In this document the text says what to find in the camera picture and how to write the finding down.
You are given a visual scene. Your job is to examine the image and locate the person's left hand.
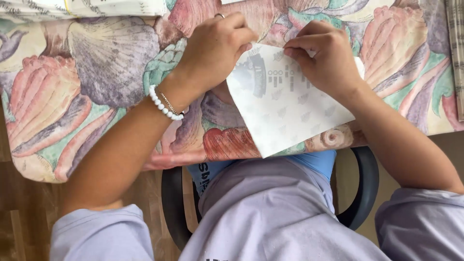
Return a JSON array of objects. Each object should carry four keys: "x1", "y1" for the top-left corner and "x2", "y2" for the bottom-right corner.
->
[{"x1": 167, "y1": 12, "x2": 259, "y2": 110}]

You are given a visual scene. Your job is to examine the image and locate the person's right hand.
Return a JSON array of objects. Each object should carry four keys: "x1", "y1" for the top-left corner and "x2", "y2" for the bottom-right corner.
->
[{"x1": 283, "y1": 20, "x2": 366, "y2": 99}]

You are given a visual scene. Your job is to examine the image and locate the white printed paper sheet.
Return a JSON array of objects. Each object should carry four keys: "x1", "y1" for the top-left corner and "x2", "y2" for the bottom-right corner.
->
[{"x1": 225, "y1": 43, "x2": 366, "y2": 159}]

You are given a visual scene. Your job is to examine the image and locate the blue printed garment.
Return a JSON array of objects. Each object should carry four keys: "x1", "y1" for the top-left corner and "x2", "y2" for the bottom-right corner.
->
[{"x1": 187, "y1": 150, "x2": 338, "y2": 196}]

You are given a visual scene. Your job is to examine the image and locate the stack of patterned paper sheets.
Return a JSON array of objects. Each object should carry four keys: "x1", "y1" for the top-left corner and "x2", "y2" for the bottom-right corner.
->
[{"x1": 0, "y1": 0, "x2": 169, "y2": 22}]

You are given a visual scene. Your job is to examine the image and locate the seashell pattern tablecloth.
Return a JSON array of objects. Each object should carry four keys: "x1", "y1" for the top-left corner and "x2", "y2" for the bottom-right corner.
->
[{"x1": 0, "y1": 0, "x2": 464, "y2": 183}]

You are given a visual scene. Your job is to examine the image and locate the folded newspaper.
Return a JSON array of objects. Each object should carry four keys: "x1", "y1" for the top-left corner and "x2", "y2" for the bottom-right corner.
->
[{"x1": 445, "y1": 0, "x2": 464, "y2": 122}]

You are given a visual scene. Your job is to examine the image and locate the black chair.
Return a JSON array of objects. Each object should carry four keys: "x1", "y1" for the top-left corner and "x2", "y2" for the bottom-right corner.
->
[{"x1": 161, "y1": 146, "x2": 380, "y2": 251}]

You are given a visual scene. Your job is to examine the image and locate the lavender shirt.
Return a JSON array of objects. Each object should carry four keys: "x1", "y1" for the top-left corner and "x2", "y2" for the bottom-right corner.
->
[{"x1": 50, "y1": 157, "x2": 464, "y2": 261}]

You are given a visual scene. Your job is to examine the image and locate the thin chain bracelet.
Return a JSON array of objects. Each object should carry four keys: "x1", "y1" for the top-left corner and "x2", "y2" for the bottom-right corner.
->
[{"x1": 156, "y1": 85, "x2": 180, "y2": 116}]

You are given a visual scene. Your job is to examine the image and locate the white bead bracelet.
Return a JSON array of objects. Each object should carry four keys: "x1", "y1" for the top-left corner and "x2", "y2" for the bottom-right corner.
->
[{"x1": 149, "y1": 84, "x2": 185, "y2": 121}]

